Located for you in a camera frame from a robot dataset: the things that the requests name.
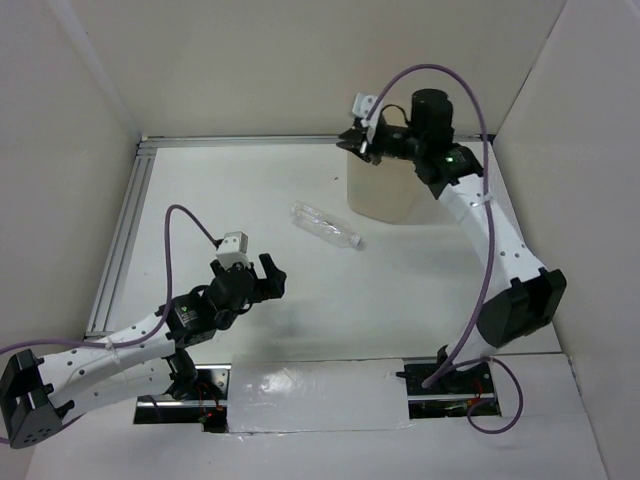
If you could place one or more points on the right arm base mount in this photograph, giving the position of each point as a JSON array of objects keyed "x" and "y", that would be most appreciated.
[{"x": 450, "y": 396}]

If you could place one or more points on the beige plastic bin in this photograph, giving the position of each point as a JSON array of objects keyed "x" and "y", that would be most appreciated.
[{"x": 386, "y": 192}]

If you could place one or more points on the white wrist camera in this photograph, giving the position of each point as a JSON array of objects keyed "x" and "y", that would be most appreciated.
[
  {"x": 366, "y": 111},
  {"x": 233, "y": 250}
]

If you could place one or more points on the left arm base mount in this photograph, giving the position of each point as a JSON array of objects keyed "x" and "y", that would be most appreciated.
[{"x": 205, "y": 405}]

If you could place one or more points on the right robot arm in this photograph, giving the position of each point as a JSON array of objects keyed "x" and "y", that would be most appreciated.
[{"x": 520, "y": 295}]

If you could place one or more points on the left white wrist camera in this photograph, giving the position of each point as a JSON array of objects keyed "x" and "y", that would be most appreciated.
[{"x": 233, "y": 250}]

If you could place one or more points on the left aluminium rail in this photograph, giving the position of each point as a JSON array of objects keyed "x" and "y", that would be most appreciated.
[{"x": 102, "y": 319}]

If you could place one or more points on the aluminium rail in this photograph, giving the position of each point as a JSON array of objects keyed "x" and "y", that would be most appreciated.
[
  {"x": 102, "y": 319},
  {"x": 157, "y": 142}
]

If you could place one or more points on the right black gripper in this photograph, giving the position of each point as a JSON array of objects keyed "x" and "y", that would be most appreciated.
[{"x": 358, "y": 143}]

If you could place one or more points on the clear bottle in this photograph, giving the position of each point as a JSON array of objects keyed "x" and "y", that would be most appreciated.
[{"x": 324, "y": 226}]

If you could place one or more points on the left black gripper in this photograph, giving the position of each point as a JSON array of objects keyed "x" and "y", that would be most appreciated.
[{"x": 272, "y": 286}]

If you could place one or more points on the back aluminium rail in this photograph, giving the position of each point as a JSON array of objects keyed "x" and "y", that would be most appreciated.
[{"x": 157, "y": 142}]

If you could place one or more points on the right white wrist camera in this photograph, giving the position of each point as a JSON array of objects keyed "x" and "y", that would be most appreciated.
[{"x": 366, "y": 111}]

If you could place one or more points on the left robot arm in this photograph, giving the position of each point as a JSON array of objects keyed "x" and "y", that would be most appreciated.
[{"x": 43, "y": 395}]

